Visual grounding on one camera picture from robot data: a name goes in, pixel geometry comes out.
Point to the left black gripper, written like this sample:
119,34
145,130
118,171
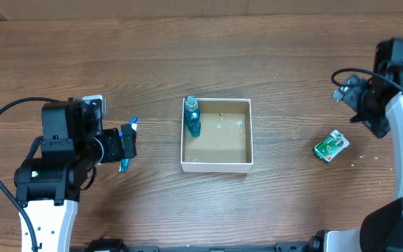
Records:
129,141

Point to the blue mouthwash bottle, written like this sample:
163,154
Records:
192,115

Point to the blue disposable razor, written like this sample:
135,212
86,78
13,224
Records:
132,121

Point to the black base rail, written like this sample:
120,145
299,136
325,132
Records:
201,249

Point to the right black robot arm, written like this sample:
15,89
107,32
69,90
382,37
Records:
381,230

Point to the teal toothpaste tube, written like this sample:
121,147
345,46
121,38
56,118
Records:
125,162

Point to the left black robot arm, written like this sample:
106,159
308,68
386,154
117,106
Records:
63,163

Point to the white cardboard box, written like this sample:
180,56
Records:
225,144

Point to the green soap packet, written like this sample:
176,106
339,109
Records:
331,146

